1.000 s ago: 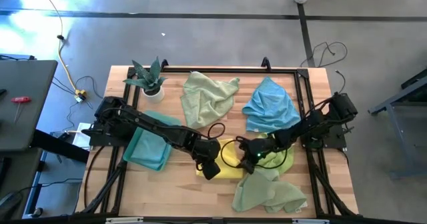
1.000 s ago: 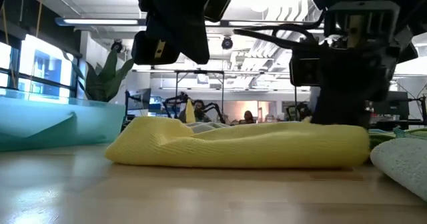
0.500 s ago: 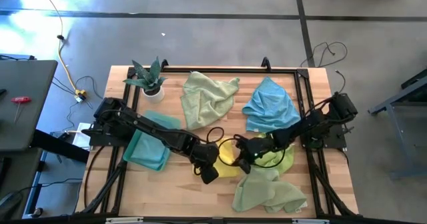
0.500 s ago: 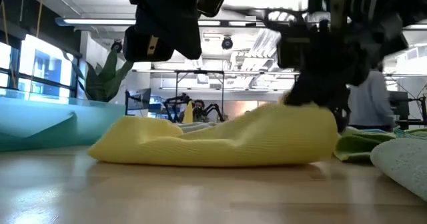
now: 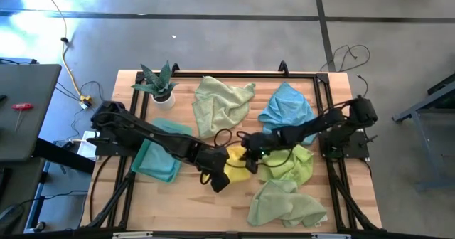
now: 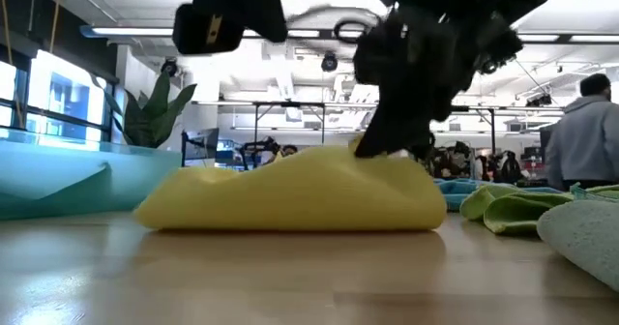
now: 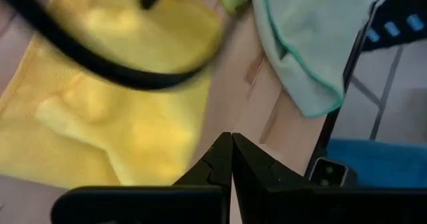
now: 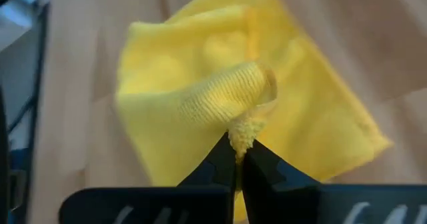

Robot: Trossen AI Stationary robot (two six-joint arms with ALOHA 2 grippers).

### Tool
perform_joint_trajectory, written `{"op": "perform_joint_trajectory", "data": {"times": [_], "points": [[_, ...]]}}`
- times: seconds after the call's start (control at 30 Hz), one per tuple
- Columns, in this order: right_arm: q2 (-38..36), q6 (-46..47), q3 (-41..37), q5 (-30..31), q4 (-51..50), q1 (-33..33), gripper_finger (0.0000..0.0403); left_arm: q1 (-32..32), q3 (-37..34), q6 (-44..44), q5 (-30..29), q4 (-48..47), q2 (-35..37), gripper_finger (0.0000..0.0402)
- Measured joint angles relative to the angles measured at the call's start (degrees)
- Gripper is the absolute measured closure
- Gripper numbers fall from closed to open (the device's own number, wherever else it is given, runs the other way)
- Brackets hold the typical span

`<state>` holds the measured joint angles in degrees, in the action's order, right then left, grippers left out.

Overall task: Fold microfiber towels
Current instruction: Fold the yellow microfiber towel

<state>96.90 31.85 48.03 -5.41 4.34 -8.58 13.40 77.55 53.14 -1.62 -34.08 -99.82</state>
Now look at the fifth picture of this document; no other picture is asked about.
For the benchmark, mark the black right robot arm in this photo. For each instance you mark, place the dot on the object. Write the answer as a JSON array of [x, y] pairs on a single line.
[[320, 123]]

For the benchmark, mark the lime green microfiber towel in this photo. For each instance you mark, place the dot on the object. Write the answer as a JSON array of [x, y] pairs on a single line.
[[295, 168]]

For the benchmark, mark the grey metal cart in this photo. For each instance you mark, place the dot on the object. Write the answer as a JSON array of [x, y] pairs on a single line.
[[419, 107]]

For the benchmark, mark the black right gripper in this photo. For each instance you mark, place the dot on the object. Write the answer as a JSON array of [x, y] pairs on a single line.
[[259, 144]]

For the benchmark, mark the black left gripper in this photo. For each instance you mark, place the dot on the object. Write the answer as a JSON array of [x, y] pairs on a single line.
[[213, 160]]

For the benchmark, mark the white plant pot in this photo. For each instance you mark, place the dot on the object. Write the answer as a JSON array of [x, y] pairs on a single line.
[[164, 103]]

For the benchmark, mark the black table brace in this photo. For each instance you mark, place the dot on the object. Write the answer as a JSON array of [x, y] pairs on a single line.
[[64, 155]]

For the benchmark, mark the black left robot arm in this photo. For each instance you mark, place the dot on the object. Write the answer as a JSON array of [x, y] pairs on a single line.
[[153, 134]]

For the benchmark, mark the white edge bracket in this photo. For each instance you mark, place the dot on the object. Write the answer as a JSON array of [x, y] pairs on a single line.
[[131, 235], [330, 236]]

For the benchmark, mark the grey side table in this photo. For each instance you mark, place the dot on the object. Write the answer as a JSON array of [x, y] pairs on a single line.
[[35, 136]]

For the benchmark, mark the black metal table frame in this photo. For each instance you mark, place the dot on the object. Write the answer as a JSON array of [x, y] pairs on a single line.
[[249, 74]]

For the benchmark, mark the green succulent plant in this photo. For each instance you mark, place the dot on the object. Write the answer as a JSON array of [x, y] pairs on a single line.
[[158, 82]]

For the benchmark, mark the pale green microfiber towel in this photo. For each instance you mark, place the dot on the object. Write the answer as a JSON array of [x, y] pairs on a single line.
[[281, 203], [220, 104]]

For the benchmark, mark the yellow microfiber towel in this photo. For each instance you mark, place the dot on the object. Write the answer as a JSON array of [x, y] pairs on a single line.
[[238, 168]]

